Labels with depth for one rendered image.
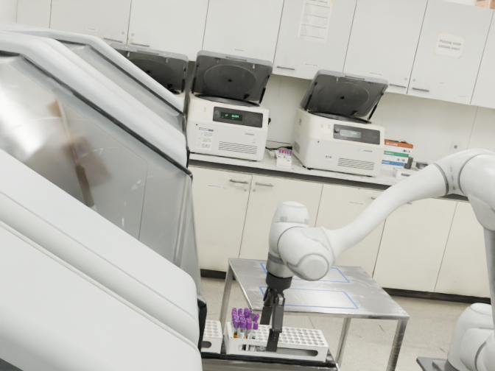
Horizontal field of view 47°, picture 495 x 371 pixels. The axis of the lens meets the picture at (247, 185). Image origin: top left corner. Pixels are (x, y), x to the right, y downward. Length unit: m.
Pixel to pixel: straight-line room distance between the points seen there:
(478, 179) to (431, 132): 3.33
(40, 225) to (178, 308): 0.14
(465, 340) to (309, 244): 0.79
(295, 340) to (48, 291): 1.38
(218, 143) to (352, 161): 0.96
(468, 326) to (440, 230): 2.49
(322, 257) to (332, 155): 2.65
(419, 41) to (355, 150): 0.95
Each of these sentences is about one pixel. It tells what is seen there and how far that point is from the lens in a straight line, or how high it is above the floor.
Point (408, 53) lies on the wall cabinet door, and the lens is 4.41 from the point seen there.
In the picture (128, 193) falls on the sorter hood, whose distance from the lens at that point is 0.80.
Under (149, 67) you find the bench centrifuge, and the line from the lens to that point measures 4.10.
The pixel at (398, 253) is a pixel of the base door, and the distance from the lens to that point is 4.40.
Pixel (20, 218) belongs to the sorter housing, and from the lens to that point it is 0.49.
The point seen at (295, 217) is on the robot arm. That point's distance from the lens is 1.56.
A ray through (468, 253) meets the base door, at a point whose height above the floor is 0.42.
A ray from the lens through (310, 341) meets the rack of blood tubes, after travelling 1.75.
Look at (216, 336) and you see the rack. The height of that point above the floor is 0.86.
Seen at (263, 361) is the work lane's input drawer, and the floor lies 0.80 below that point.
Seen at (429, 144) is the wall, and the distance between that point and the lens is 4.95.
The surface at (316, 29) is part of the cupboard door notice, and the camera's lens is 4.19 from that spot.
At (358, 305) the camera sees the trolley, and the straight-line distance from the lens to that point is 2.18.
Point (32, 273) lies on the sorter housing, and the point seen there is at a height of 1.51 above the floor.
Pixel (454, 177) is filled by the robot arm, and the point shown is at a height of 1.41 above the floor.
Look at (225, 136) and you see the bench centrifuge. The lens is 3.87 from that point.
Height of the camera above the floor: 1.68
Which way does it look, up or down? 14 degrees down
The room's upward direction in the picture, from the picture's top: 9 degrees clockwise
